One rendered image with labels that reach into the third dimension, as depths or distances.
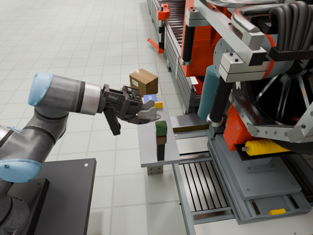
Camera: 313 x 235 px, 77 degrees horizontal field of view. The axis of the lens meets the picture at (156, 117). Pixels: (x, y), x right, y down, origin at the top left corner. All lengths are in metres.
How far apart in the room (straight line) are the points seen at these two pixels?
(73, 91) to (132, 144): 0.99
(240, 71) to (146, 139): 0.57
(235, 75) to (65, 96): 0.41
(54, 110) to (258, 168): 1.01
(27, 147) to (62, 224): 0.48
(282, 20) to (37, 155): 0.61
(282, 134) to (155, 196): 0.82
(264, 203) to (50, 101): 1.07
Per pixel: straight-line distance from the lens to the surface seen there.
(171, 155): 0.86
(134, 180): 1.32
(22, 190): 1.07
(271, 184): 1.19
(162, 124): 0.69
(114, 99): 0.57
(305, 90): 0.78
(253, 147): 0.87
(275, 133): 0.74
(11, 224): 0.94
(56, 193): 1.05
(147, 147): 0.89
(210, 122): 0.58
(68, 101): 0.55
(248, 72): 0.49
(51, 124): 0.62
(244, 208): 1.17
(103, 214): 1.26
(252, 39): 0.46
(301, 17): 0.51
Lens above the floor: 1.16
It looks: 45 degrees down
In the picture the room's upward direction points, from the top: straight up
